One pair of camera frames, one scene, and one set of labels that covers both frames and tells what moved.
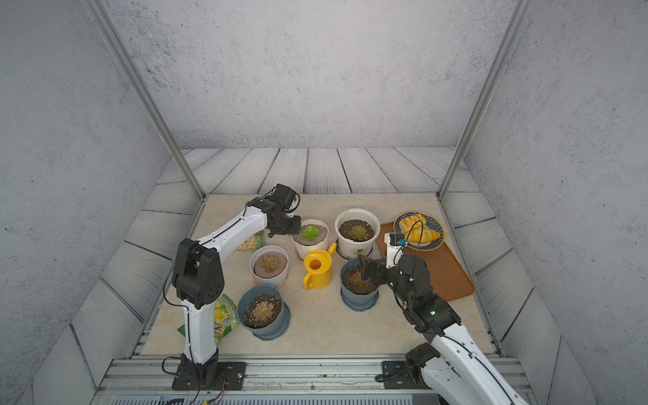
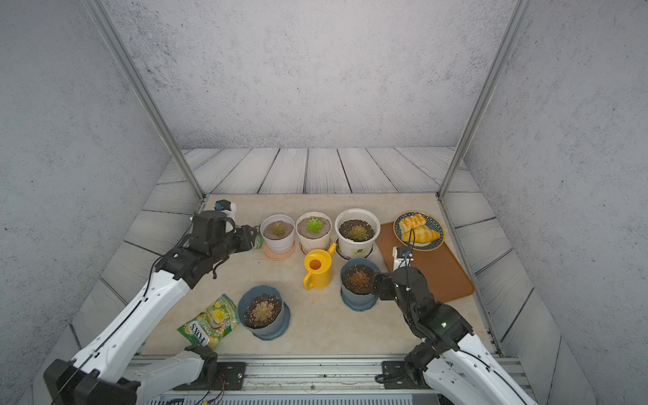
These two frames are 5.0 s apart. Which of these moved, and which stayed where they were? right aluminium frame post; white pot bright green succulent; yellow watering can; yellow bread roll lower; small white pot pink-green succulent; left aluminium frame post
Moved: white pot bright green succulent; small white pot pink-green succulent
Stayed: yellow bread roll lower; left aluminium frame post; yellow watering can; right aluminium frame post
